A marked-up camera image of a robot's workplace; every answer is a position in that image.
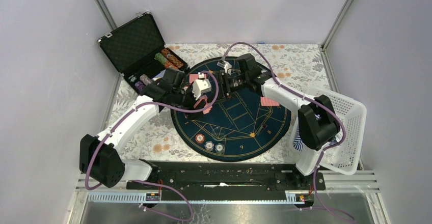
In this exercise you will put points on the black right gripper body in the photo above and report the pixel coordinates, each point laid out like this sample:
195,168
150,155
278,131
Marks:
233,84

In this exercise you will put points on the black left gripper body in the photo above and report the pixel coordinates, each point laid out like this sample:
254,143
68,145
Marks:
184,99

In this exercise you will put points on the red backed card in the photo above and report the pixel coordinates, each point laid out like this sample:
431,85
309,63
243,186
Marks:
196,76
268,102

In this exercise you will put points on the red chip stack bottom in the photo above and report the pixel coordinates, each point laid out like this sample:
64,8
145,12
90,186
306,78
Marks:
199,138

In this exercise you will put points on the blue yellow chip stack bottom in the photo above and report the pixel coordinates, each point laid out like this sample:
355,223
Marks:
219,148

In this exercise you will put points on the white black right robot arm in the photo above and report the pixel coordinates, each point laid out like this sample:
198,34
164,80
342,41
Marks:
318,123

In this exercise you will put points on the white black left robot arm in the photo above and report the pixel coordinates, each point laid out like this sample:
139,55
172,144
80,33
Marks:
99,156

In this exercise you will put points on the red chip row in case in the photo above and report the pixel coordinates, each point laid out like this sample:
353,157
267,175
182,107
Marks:
170,65

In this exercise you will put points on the purple chip row in case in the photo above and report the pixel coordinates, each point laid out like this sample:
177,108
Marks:
142,82

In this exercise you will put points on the green chip row in case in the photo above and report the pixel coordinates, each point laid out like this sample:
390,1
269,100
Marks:
161,58

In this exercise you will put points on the brown chip row in case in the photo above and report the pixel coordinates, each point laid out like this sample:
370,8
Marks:
171,58

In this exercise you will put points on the round dark blue poker mat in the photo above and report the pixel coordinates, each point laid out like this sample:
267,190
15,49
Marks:
251,129

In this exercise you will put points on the clear dealer button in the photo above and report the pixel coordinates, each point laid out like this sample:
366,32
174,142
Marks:
218,134

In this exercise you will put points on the black aluminium chip case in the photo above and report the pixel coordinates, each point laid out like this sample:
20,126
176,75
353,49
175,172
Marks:
131,49

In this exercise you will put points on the floral patterned tablecloth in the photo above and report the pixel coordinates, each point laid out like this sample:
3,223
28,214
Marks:
298,65

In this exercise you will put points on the blue white striped cloth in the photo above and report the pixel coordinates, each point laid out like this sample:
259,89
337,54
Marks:
297,142

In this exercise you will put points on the white plastic laundry basket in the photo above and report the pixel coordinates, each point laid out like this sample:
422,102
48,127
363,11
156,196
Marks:
344,155

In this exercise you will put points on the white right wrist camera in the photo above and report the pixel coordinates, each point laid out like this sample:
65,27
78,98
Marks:
226,66

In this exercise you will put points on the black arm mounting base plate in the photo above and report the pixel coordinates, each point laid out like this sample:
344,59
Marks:
204,181

